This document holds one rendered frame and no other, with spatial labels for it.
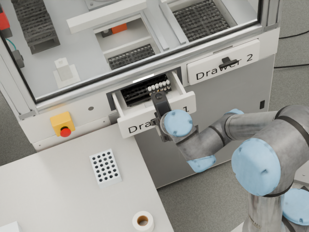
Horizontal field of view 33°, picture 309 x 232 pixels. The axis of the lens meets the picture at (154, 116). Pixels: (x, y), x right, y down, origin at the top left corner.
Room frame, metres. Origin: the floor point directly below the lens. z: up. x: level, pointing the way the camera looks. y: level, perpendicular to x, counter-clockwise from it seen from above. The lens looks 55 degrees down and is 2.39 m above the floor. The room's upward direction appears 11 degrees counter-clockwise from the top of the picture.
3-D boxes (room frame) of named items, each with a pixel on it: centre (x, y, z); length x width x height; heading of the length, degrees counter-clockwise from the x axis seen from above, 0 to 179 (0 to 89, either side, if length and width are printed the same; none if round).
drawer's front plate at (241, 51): (1.24, -0.30, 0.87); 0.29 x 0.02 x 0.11; 102
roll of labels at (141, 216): (0.70, 0.10, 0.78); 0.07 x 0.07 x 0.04
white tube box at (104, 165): (0.93, 0.21, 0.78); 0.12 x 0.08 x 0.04; 10
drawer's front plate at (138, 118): (1.06, -0.01, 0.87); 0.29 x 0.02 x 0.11; 102
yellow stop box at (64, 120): (1.09, 0.33, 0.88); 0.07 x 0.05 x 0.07; 102
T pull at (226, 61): (1.21, -0.30, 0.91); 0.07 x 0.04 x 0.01; 102
